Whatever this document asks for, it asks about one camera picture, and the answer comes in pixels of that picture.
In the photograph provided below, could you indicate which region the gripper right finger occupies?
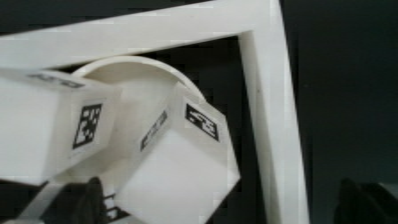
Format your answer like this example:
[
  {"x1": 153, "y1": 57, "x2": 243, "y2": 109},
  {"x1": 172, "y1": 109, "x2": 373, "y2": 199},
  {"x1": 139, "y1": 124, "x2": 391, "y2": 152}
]
[{"x1": 334, "y1": 179, "x2": 398, "y2": 224}]

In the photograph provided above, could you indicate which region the white stool leg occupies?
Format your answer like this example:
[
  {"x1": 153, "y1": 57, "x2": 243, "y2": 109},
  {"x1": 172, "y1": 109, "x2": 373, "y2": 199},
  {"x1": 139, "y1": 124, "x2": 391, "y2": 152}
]
[
  {"x1": 116, "y1": 85, "x2": 240, "y2": 224},
  {"x1": 0, "y1": 68, "x2": 121, "y2": 185}
]

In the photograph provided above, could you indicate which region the white round stool seat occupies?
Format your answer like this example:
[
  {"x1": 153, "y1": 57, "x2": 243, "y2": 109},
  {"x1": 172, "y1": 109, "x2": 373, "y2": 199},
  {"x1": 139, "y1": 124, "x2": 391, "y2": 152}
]
[{"x1": 43, "y1": 54, "x2": 210, "y2": 224}]

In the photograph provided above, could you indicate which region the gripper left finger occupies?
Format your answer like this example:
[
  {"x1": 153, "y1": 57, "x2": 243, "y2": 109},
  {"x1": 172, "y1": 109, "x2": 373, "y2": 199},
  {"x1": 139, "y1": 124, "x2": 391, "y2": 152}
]
[{"x1": 16, "y1": 176, "x2": 112, "y2": 224}]

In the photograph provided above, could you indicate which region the white U-shaped fence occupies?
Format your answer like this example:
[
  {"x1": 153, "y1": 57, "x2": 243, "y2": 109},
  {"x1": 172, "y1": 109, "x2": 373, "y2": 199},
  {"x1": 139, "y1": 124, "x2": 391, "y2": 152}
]
[{"x1": 0, "y1": 0, "x2": 311, "y2": 224}]

